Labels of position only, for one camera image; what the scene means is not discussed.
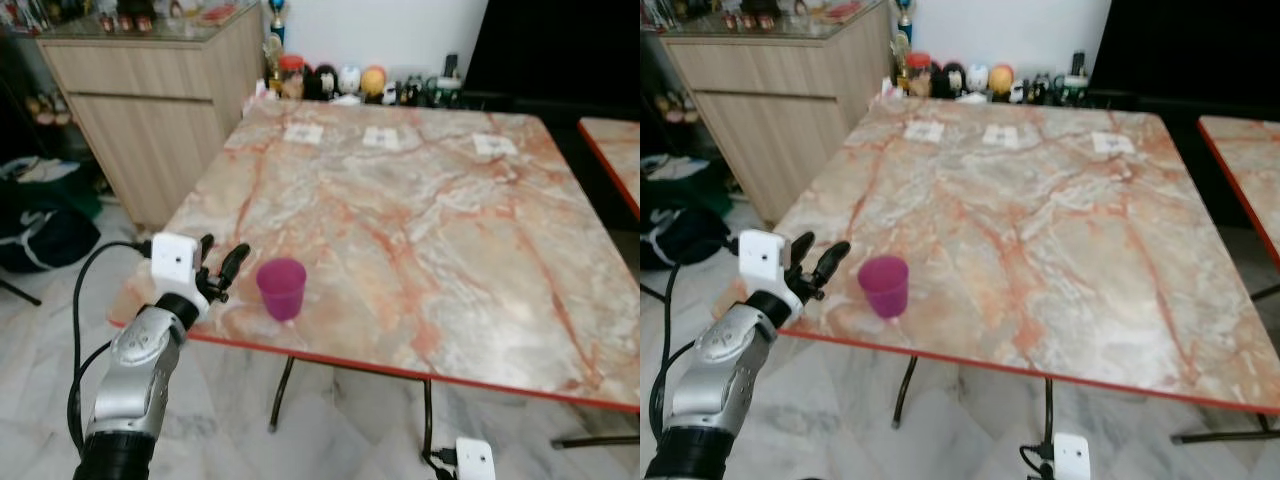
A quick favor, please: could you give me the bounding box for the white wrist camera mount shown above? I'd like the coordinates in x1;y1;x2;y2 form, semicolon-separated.
455;437;498;480
737;229;804;321
150;232;213;323
1052;432;1092;480

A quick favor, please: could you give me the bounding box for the black round figurine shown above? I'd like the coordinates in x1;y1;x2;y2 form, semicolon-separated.
931;61;967;100
305;64;338;102

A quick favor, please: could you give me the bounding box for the black television screen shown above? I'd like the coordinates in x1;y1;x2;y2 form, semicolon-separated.
1088;0;1280;103
463;0;641;103

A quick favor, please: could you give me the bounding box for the light wooden cabinet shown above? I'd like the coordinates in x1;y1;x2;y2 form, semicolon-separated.
659;0;895;227
37;3;267;232

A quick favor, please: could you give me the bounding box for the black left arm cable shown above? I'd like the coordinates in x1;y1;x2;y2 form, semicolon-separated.
66;240;153;453
648;240;741;446

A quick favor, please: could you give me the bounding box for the green cloth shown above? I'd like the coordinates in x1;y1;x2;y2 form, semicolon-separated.
640;153;736;216
0;155;104;219

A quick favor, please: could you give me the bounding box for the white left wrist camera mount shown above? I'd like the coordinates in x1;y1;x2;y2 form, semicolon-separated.
150;232;213;323
737;229;804;321

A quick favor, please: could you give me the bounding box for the jar with red lid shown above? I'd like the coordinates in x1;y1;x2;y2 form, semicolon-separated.
904;51;932;98
279;54;307;100

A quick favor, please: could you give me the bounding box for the purple plastic cup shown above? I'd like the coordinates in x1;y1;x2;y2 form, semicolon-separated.
256;258;308;322
858;255;911;320

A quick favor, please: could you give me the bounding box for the marble table with red edge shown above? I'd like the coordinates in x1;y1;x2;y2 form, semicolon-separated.
1196;114;1280;269
107;98;641;463
727;96;1280;447
577;116;641;219

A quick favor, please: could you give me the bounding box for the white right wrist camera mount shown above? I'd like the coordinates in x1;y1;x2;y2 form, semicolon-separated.
1052;432;1092;480
455;437;498;480

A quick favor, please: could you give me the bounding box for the black bag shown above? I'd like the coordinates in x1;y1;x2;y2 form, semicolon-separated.
640;203;733;271
0;200;103;275

